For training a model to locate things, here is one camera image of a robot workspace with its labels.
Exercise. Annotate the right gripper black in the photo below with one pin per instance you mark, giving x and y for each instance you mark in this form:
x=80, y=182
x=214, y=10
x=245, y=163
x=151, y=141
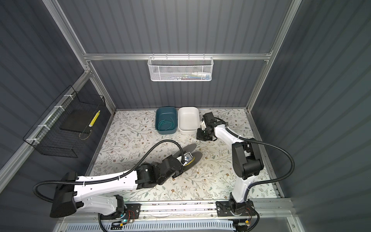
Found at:
x=199, y=136

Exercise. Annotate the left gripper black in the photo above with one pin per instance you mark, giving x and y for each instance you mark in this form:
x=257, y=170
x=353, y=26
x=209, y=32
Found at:
x=178, y=172

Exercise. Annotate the grey foam spool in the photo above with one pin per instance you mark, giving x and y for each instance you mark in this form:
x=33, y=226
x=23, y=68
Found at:
x=196, y=154

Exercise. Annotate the white plastic tray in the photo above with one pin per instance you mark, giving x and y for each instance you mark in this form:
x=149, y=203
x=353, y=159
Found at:
x=188, y=120

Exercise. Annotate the teal plastic tray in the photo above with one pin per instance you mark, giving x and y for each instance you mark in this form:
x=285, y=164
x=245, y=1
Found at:
x=166, y=120

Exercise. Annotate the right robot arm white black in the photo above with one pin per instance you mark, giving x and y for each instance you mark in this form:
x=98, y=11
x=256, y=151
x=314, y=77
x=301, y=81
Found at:
x=247, y=162

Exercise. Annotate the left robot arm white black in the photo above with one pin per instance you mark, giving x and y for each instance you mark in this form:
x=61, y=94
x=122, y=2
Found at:
x=76, y=193

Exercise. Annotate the white vented cover strip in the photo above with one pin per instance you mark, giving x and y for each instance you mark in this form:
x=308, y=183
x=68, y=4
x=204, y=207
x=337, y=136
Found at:
x=168, y=226

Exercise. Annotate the items in white basket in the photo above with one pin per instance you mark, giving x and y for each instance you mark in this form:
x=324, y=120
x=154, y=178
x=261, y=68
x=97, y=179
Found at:
x=203, y=76

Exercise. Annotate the black flat pad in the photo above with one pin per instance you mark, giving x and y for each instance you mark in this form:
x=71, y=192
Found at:
x=77, y=121

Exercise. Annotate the white wire wall basket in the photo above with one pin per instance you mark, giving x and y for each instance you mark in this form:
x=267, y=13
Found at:
x=162, y=70

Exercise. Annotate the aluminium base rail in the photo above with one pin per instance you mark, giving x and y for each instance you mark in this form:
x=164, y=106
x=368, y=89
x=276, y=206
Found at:
x=207, y=209

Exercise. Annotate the black wire wall basket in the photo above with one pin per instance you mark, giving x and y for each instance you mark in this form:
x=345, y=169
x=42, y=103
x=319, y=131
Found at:
x=64, y=131

